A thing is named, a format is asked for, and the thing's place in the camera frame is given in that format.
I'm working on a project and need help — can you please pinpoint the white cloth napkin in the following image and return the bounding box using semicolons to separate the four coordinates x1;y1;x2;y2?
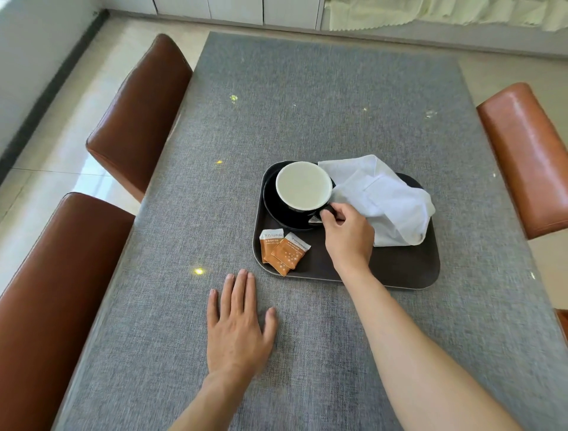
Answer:
317;154;437;247

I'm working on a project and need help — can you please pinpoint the orange sugar packet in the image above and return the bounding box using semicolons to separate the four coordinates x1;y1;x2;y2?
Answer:
259;229;285;265
269;232;312;278

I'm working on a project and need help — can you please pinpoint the person's left hand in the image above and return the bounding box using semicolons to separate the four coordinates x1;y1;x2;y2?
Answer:
206;268;279;378

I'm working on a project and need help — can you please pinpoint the grey cloth-covered table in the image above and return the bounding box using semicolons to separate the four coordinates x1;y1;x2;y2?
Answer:
51;31;568;431

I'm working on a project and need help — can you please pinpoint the white cabinet counter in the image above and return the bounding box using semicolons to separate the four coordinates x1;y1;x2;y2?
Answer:
99;0;568;59

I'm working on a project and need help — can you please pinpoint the person's right hand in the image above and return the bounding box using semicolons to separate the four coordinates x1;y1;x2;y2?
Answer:
319;202;376;278

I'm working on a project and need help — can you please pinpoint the black cup white inside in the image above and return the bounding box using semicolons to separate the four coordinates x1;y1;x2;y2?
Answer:
275;161;347;221

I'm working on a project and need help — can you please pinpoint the light brown leather chair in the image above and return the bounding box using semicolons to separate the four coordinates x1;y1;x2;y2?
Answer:
476;82;568;240
553;308;568;343

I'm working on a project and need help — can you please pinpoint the black saucer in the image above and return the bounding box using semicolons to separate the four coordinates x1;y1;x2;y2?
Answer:
262;166;338;231

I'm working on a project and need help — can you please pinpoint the dark brown leather chair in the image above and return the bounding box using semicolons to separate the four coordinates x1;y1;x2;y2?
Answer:
85;33;194;204
0;191;135;431

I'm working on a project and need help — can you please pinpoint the dark brown tray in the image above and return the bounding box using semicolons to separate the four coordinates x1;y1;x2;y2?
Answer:
251;160;441;291

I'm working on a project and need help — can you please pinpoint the person's right forearm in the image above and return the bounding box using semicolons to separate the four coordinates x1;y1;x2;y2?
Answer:
338;264;524;431

